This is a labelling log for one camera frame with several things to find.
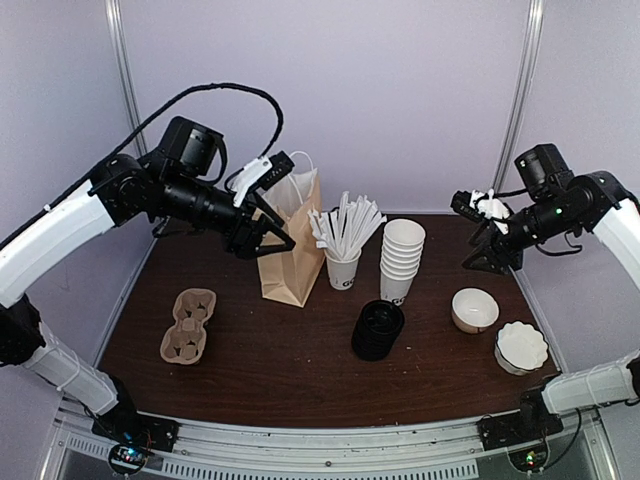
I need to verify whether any cardboard cup carrier tray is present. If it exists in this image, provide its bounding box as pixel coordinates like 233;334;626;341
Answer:
160;288;217;365

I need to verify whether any brown paper bag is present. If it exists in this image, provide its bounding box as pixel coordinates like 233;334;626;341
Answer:
257;151;325;308

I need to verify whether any paper cup holding straws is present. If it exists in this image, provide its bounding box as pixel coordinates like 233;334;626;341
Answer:
325;250;362;291

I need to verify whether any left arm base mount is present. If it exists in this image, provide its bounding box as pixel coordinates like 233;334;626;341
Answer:
84;407;179;478

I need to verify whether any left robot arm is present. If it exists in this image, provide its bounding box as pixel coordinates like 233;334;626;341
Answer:
1;116;295;444

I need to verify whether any aluminium front rail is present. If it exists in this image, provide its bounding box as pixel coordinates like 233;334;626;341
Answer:
49;389;611;480

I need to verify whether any metal wall post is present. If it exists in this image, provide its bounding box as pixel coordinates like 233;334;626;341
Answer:
492;0;545;191
105;0;141;130

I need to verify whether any white round bowl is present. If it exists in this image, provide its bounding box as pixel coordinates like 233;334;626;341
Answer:
451;288;500;334

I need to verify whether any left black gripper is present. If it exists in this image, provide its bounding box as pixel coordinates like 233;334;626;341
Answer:
158;171;296;262

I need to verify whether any white scalloped bowl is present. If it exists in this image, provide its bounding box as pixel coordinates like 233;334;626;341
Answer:
494;321;549;376

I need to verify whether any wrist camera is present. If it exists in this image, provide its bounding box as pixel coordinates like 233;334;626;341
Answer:
451;189;512;235
230;151;294;208

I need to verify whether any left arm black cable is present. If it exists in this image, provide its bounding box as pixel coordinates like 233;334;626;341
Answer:
89;82;286;176

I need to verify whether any bundle of wrapped straws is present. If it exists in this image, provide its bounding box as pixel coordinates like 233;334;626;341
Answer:
308;191;387;261

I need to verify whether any right metal wall post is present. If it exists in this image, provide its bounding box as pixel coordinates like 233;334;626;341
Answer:
492;0;545;191

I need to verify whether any stack of black lids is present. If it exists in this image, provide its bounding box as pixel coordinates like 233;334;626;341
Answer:
351;300;405;362

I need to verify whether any left metal wall post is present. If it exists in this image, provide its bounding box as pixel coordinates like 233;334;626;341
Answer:
105;0;141;130

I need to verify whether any stack of white paper cups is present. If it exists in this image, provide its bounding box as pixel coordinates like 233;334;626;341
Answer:
380;218;426;306

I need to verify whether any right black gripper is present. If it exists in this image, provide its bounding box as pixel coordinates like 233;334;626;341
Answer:
464;193;579;276

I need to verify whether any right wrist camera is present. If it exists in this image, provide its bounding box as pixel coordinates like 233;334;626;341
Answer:
451;189;512;235

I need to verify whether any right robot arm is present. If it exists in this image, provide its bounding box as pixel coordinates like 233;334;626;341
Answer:
451;144;639;442

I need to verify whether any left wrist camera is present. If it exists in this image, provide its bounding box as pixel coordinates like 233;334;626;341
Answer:
230;151;294;208

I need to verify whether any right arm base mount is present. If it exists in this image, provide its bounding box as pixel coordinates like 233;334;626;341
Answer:
476;412;564;474

